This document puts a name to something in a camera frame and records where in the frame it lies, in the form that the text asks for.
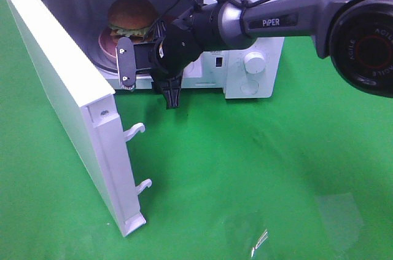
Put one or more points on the pink round plate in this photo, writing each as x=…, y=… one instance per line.
x=107, y=46

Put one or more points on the burger with lettuce and cheese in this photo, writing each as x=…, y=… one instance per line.
x=132, y=19

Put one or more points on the clear tape patch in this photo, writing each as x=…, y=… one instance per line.
x=247, y=237

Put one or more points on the white microwave door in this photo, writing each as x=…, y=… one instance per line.
x=70, y=100

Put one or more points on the white microwave knob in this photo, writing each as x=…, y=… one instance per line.
x=255, y=62

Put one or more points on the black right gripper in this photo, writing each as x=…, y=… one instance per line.
x=164, y=54

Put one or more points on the round white door button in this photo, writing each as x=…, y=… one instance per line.
x=249, y=87

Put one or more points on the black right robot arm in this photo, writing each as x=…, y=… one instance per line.
x=355, y=34

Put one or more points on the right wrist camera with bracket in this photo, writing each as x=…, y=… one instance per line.
x=126, y=63

